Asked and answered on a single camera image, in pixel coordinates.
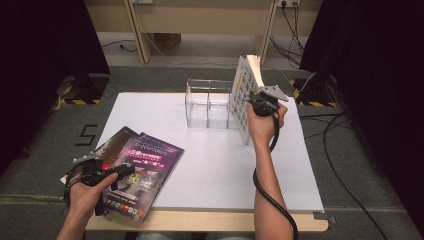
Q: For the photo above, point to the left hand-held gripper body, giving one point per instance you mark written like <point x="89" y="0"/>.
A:
<point x="93" y="173"/>

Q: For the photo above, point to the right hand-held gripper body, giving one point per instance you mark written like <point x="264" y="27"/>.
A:
<point x="265" y="106"/>

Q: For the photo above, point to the white book with colourful pictures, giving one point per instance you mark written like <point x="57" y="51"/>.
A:
<point x="241" y="90"/>

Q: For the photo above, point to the dark brown book red label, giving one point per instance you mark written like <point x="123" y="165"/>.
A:
<point x="113" y="143"/>

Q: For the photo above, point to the clear acrylic book rack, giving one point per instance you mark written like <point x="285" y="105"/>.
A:
<point x="206" y="113"/>

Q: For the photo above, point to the person's right hand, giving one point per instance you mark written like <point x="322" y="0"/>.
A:
<point x="265" y="130"/>

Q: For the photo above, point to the person's left hand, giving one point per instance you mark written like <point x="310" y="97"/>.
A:
<point x="86" y="200"/>

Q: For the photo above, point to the black stand base striped tape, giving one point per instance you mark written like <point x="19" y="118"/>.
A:
<point x="316" y="91"/>
<point x="90" y="90"/>

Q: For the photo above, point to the white table mat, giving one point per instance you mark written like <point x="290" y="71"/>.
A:
<point x="206" y="173"/>

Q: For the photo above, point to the wooden table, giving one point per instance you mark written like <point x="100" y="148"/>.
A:
<point x="200" y="221"/>

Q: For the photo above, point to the beige wooden desk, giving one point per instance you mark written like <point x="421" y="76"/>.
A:
<point x="200" y="20"/>

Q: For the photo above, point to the black curtain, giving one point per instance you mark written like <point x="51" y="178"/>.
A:
<point x="383" y="83"/>
<point x="40" y="66"/>

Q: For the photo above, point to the grey tape patch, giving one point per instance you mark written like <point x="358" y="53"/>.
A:
<point x="328" y="220"/>

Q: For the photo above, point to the white wall outlet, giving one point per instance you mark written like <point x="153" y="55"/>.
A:
<point x="290" y="2"/>

